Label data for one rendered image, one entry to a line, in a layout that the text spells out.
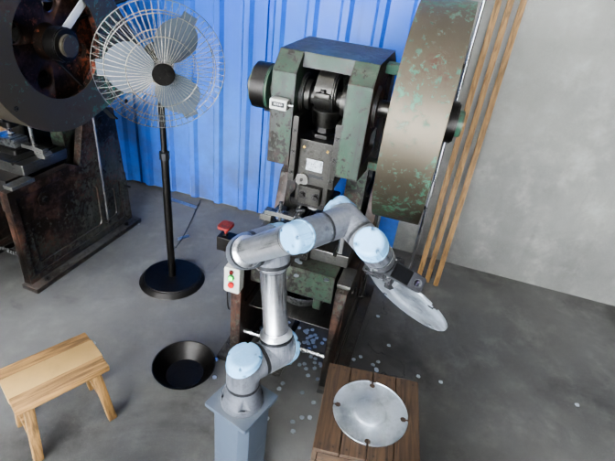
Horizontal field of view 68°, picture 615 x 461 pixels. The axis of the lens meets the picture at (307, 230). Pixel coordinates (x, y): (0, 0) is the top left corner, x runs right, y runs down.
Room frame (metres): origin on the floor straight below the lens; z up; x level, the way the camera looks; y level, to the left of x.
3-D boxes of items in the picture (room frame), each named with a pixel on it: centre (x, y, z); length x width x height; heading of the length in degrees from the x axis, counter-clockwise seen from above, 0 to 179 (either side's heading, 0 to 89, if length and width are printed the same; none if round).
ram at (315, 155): (1.79, 0.00, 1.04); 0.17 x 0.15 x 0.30; 166
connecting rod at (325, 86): (1.83, -0.01, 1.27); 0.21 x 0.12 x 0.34; 166
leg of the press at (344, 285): (1.90, -0.31, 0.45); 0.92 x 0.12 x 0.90; 166
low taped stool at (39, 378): (1.16, 0.92, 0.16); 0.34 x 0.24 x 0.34; 138
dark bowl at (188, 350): (1.49, 0.51, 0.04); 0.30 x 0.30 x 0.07
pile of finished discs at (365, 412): (1.13, -0.33, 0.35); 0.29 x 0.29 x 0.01
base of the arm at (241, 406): (1.04, 0.16, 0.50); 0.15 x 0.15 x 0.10
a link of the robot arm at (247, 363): (1.04, 0.15, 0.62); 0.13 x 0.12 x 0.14; 133
